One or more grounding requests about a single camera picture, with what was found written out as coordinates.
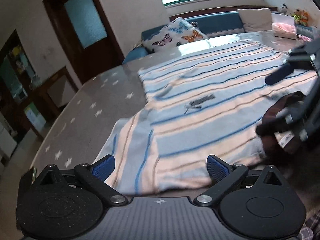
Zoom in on blue striped knit garment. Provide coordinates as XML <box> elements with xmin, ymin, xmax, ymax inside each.
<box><xmin>99</xmin><ymin>41</ymin><xmax>317</xmax><ymax>195</ymax></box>

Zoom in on orange plush toys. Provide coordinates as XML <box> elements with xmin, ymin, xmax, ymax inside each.
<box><xmin>292</xmin><ymin>9</ymin><xmax>309</xmax><ymax>27</ymax></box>

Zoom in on clear bag with pink item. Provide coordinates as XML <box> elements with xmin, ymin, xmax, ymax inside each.
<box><xmin>272</xmin><ymin>14</ymin><xmax>297</xmax><ymax>40</ymax></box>

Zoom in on black white plush toy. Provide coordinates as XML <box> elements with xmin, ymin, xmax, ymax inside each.
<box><xmin>279</xmin><ymin>4</ymin><xmax>288</xmax><ymax>14</ymax></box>

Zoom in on beige cushion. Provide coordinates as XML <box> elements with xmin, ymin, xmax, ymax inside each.
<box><xmin>237</xmin><ymin>8</ymin><xmax>273</xmax><ymax>33</ymax></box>

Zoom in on grey star-patterned table cover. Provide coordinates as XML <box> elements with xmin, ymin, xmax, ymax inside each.
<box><xmin>31</xmin><ymin>31</ymin><xmax>303</xmax><ymax>171</ymax></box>

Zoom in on blue sofa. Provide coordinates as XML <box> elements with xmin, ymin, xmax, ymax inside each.
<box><xmin>123</xmin><ymin>11</ymin><xmax>314</xmax><ymax>64</ymax></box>

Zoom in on dark wooden side table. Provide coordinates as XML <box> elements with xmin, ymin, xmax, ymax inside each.
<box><xmin>29</xmin><ymin>66</ymin><xmax>78</xmax><ymax>123</ymax></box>

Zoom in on butterfly print pillow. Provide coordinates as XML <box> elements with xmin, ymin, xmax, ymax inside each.
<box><xmin>142</xmin><ymin>17</ymin><xmax>208</xmax><ymax>53</ymax></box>

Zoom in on dark wooden door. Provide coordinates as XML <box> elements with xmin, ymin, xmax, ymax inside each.
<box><xmin>43</xmin><ymin>0</ymin><xmax>124</xmax><ymax>83</ymax></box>

